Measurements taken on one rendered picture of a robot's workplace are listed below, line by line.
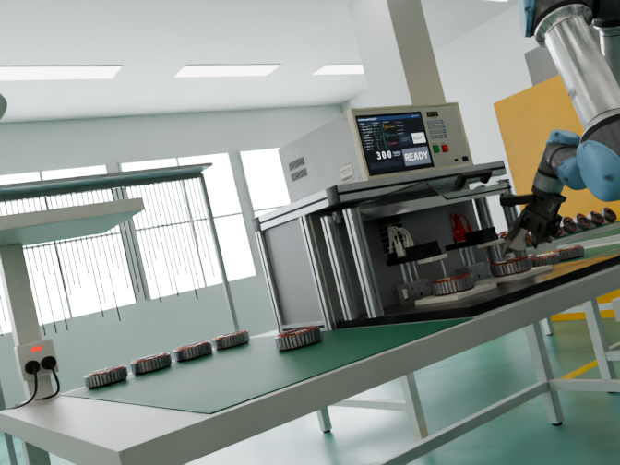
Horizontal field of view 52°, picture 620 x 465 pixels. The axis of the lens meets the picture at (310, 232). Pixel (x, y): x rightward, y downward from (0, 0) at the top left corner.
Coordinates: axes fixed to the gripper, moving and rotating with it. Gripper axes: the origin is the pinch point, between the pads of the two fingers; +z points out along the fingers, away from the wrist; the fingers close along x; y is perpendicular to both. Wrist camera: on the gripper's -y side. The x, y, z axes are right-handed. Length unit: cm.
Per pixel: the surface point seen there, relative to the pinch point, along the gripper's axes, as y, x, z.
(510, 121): -228, 324, 60
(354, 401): -89, 53, 149
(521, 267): 4.0, -2.2, 2.0
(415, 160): -32.1, -12.9, -15.8
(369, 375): 25, -78, -4
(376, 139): -36.4, -25.6, -21.3
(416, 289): -10.2, -25.5, 11.8
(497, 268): -0.8, -5.6, 4.2
